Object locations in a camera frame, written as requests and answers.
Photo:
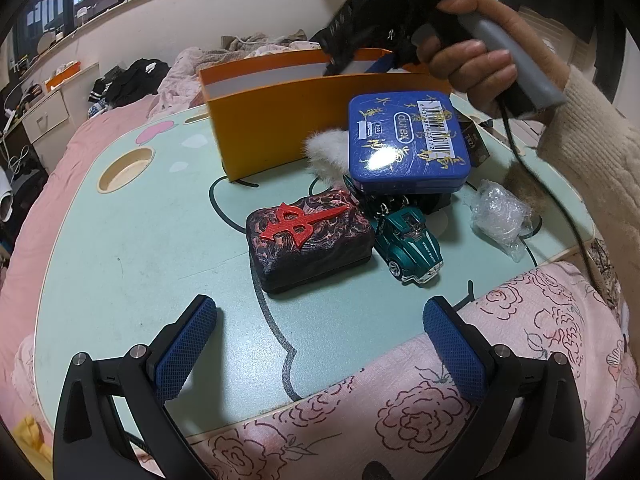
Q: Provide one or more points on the orange cardboard box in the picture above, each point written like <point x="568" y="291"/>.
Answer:
<point x="270" y="125"/>

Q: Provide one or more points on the black white-striped clothes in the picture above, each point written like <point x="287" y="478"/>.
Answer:
<point x="130" y="77"/>

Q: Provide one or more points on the small black box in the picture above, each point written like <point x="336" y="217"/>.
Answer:
<point x="475" y="142"/>

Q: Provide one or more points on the white drawer cabinet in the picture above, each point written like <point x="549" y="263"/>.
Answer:
<point x="47" y="115"/>

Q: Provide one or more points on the orange tissue box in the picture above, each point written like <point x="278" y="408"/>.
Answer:
<point x="62" y="76"/>

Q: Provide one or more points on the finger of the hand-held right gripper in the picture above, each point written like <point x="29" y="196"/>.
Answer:
<point x="332" y="65"/>
<point x="386" y="62"/>

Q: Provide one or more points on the white curved object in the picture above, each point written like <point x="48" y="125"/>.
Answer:
<point x="5" y="195"/>

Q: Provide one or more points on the person's right hand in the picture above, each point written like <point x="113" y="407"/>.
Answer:
<point x="470" y="65"/>

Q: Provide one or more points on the yellow cloth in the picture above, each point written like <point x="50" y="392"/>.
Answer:
<point x="32" y="435"/>

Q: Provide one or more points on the round beige paddle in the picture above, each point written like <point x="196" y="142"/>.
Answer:
<point x="46" y="42"/>

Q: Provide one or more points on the clear plastic wrapper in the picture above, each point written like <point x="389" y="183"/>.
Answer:
<point x="500" y="210"/>

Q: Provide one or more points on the black red patterned case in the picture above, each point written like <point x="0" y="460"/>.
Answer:
<point x="310" y="245"/>

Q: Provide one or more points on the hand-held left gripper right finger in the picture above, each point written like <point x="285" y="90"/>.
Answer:
<point x="455" y="350"/>

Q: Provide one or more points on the rumpled pink beige blanket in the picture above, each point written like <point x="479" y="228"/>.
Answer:
<point x="240" y="47"/>

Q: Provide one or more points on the black hanging garment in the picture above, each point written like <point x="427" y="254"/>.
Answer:
<point x="575" y="0"/>

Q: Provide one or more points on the pink floral blanket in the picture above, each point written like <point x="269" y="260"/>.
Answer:
<point x="450" y="410"/>

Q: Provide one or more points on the blue metal tin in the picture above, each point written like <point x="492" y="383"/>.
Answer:
<point x="400" y="145"/>

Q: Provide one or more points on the black knit fluffy earmuffs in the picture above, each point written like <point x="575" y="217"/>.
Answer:
<point x="325" y="155"/>

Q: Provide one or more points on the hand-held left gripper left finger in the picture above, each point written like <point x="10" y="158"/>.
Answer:
<point x="185" y="350"/>

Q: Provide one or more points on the green cartoon printed desktop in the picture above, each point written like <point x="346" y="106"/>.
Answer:
<point x="150" y="260"/>

